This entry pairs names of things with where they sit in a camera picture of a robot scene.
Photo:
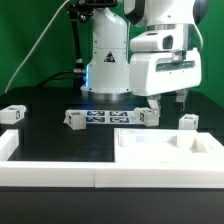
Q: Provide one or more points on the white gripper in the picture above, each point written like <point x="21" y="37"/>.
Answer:
<point x="156" y="73"/>

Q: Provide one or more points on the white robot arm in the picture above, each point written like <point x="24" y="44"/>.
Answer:
<point x="143" y="47"/>

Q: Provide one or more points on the white U-shaped fence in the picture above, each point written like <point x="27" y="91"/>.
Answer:
<point x="103" y="175"/>

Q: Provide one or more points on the printed marker sheet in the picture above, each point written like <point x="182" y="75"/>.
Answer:
<point x="104" y="116"/>

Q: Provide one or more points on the white square tabletop part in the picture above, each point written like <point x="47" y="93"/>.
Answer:
<point x="149" y="146"/>

